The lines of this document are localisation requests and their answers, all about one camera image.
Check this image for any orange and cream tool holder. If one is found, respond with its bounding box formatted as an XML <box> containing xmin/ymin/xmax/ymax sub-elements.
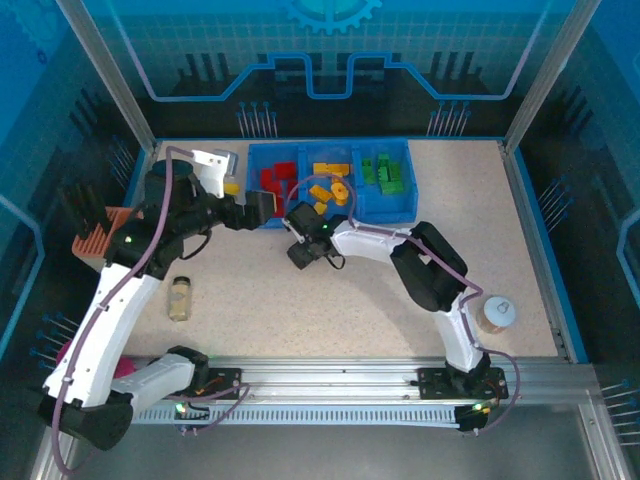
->
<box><xmin>72</xmin><ymin>205</ymin><xmax>146</xmax><ymax>274</ymax></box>

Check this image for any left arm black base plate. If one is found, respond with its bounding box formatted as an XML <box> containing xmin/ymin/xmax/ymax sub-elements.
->
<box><xmin>199</xmin><ymin>367</ymin><xmax>245</xmax><ymax>397</ymax></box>

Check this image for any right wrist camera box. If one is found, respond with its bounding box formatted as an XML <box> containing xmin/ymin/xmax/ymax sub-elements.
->
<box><xmin>284</xmin><ymin>219</ymin><xmax>307</xmax><ymax>247</ymax></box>

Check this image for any white slotted cable duct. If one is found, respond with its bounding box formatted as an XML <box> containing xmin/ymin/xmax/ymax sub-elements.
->
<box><xmin>132</xmin><ymin>405</ymin><xmax>461</xmax><ymax>427</ymax></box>

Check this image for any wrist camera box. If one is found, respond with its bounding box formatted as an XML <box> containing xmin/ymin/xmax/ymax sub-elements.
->
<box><xmin>284</xmin><ymin>219</ymin><xmax>307</xmax><ymax>247</ymax></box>
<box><xmin>192</xmin><ymin>148</ymin><xmax>240</xmax><ymax>197</ymax></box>

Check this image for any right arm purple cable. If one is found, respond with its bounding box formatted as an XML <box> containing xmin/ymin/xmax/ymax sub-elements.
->
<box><xmin>284</xmin><ymin>173</ymin><xmax>521</xmax><ymax>436</ymax></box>

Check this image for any blue three-compartment bin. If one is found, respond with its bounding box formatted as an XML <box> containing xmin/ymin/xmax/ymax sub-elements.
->
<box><xmin>245</xmin><ymin>138</ymin><xmax>419</xmax><ymax>230</ymax></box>

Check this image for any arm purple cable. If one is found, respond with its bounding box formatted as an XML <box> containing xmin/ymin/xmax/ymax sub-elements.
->
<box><xmin>284</xmin><ymin>173</ymin><xmax>521</xmax><ymax>436</ymax></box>
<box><xmin>49</xmin><ymin>144</ymin><xmax>251</xmax><ymax>475</ymax></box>

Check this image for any jar with white lid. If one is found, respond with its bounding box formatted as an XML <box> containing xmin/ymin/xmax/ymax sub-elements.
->
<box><xmin>477</xmin><ymin>295</ymin><xmax>517</xmax><ymax>335</ymax></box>

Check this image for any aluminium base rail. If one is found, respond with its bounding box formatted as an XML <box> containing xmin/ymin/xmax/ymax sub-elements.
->
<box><xmin>59</xmin><ymin>353</ymin><xmax>596</xmax><ymax>407</ymax></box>

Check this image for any magenta dumbbell-shaped toy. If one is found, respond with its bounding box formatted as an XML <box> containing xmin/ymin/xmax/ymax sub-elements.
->
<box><xmin>53</xmin><ymin>342</ymin><xmax>137</xmax><ymax>381</ymax></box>

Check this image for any aluminium frame post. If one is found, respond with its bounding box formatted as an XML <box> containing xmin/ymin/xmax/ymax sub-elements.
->
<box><xmin>53</xmin><ymin>0</ymin><xmax>160</xmax><ymax>154</ymax></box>
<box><xmin>502</xmin><ymin>0</ymin><xmax>601</xmax><ymax>151</ymax></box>

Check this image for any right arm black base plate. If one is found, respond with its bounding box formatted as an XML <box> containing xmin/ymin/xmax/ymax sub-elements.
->
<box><xmin>417</xmin><ymin>367</ymin><xmax>509</xmax><ymax>401</ymax></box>

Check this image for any black tool handle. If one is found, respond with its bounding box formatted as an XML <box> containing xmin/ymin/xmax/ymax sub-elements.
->
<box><xmin>91</xmin><ymin>184</ymin><xmax>109</xmax><ymax>231</ymax></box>
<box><xmin>73</xmin><ymin>182</ymin><xmax>95</xmax><ymax>235</ymax></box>

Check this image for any black controller board with LED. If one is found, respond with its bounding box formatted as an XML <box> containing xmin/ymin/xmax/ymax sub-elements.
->
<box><xmin>172</xmin><ymin>397</ymin><xmax>211</xmax><ymax>437</ymax></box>
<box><xmin>457</xmin><ymin>399</ymin><xmax>494</xmax><ymax>436</ymax></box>

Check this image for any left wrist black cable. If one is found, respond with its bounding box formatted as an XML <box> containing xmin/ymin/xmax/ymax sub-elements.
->
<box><xmin>177</xmin><ymin>232</ymin><xmax>211</xmax><ymax>261</ymax></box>

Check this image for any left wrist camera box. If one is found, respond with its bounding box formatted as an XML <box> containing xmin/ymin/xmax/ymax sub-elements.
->
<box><xmin>192</xmin><ymin>148</ymin><xmax>240</xmax><ymax>197</ymax></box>

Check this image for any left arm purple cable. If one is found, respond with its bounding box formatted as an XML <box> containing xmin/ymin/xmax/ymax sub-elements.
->
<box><xmin>49</xmin><ymin>144</ymin><xmax>251</xmax><ymax>475</ymax></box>

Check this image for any clear jar with tan contents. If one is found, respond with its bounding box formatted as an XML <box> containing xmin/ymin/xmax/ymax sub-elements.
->
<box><xmin>167</xmin><ymin>276</ymin><xmax>194</xmax><ymax>324</ymax></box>

